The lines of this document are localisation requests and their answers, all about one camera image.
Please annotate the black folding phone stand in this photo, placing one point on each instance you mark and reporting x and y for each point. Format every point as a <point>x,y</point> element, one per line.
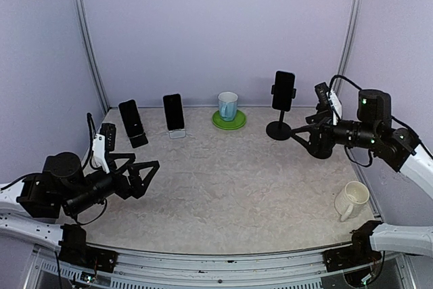
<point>138,140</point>

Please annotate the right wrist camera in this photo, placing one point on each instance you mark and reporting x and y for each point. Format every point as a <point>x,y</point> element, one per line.
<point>322,91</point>

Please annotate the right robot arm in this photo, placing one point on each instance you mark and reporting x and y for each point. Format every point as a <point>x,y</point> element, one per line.
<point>401,149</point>

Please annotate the cream ceramic mug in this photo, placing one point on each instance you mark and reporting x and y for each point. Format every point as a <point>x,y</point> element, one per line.
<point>351,200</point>

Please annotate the aluminium corner post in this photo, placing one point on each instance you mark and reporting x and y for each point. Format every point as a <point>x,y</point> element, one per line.
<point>350,37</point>
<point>90,55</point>

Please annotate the front aluminium rail frame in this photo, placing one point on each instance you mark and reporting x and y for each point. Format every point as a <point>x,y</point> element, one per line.
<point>303,268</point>

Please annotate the green saucer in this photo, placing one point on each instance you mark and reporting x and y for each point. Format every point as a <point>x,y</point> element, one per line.
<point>238,122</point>

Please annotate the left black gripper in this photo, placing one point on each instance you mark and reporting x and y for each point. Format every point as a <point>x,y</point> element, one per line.
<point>135,188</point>

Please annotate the right aluminium corner post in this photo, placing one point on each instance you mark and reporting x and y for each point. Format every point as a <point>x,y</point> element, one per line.
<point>350,37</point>

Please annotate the light blue mug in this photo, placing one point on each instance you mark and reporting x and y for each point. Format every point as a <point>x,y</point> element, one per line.
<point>227,105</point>

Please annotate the white folding phone stand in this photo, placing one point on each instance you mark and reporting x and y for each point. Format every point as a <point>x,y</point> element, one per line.
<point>177,133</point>

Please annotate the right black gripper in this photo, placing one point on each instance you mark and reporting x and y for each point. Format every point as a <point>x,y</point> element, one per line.
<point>316,130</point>

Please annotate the teal phone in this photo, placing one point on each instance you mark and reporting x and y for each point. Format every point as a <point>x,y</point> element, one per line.
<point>283,91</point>

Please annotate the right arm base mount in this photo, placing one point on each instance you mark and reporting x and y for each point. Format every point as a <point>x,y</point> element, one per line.
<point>348,251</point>

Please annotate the left aluminium corner post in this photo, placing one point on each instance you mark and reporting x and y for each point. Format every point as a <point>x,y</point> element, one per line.
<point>90,55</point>

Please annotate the black phone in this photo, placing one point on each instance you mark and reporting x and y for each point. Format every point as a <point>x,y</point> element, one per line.
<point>131,118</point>
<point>173,112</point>

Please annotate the black pole stand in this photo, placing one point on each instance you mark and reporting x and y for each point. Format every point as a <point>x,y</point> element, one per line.
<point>279,130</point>

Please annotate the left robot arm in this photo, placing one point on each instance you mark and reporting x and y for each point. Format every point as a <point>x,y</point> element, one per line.
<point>44,207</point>

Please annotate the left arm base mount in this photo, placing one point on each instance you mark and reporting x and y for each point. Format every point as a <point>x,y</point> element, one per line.
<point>88,256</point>

